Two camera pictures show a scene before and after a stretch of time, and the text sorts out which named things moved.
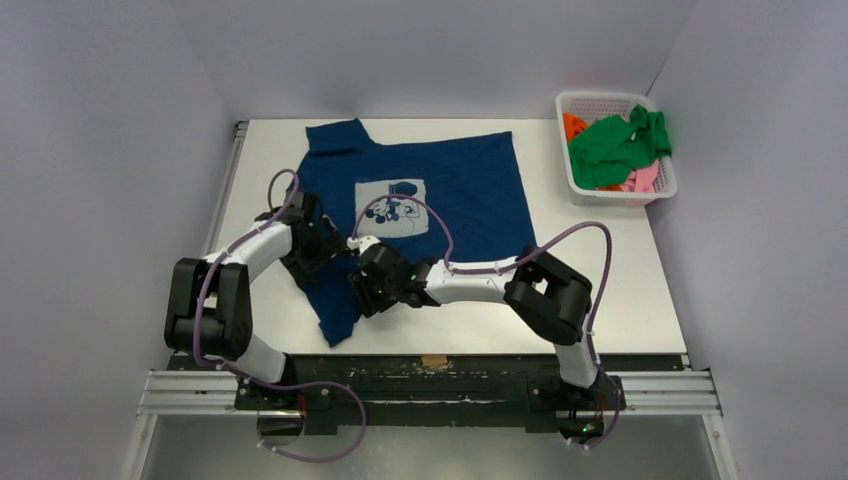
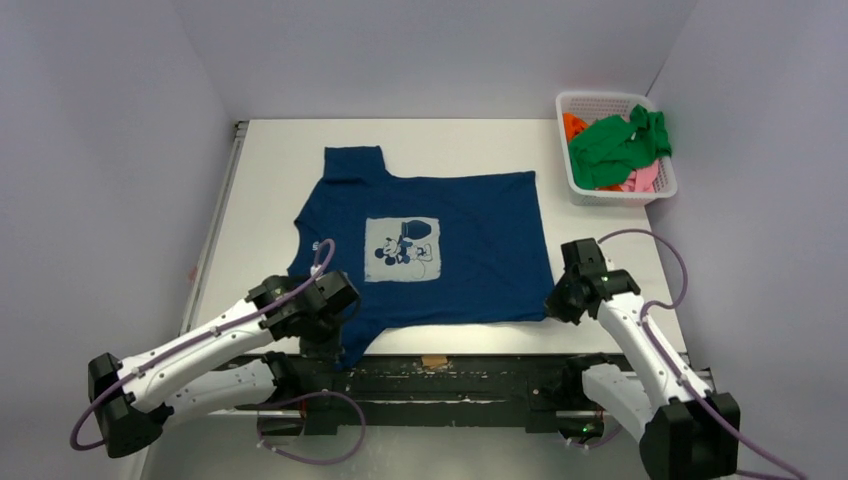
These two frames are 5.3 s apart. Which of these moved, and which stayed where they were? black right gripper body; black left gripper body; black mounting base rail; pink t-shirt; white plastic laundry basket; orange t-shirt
Moved: black left gripper body; black right gripper body
Stayed: white plastic laundry basket; pink t-shirt; black mounting base rail; orange t-shirt
